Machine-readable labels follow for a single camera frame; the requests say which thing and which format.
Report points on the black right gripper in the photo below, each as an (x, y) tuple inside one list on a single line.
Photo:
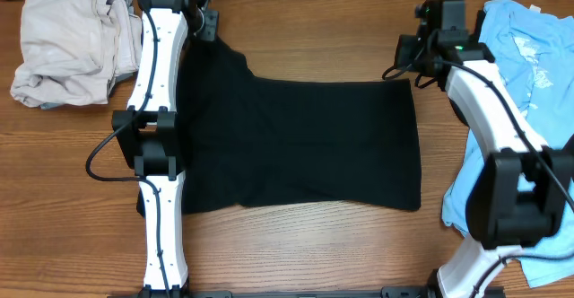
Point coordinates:
[(404, 46)]

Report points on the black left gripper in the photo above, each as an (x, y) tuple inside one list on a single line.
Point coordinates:
[(209, 32)]

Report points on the black t-shirt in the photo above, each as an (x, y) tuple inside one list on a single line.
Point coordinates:
[(251, 141)]

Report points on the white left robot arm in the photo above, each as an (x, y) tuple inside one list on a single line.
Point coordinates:
[(148, 136)]

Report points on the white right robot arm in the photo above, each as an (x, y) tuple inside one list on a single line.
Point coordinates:
[(521, 193)]

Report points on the light blue t-shirt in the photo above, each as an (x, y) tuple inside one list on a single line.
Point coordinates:
[(534, 53)]

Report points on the beige crumpled garment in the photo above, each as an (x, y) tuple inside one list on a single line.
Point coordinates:
[(75, 51)]

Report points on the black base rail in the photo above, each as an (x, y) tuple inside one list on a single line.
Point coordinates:
[(305, 293)]

